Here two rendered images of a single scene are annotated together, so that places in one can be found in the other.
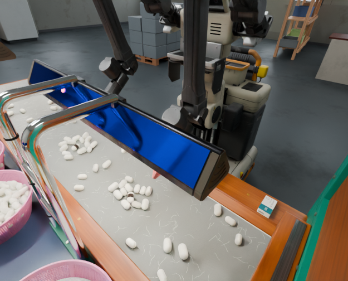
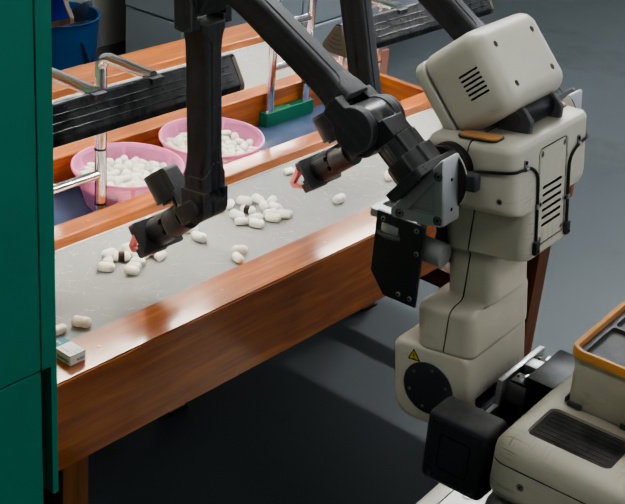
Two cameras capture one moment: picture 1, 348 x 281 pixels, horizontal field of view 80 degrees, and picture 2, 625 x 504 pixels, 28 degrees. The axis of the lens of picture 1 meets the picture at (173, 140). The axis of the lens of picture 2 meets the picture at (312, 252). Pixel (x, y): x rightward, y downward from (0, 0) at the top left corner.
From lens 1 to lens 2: 239 cm
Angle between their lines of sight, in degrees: 73
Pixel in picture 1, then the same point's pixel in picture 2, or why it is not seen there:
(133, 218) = (87, 263)
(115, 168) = (193, 247)
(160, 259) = not seen: hidden behind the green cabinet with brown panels
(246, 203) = (81, 341)
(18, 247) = not seen: hidden behind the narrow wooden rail
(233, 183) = (126, 337)
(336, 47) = not seen: outside the picture
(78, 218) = (88, 220)
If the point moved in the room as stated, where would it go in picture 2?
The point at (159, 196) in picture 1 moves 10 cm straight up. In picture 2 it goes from (122, 282) to (123, 238)
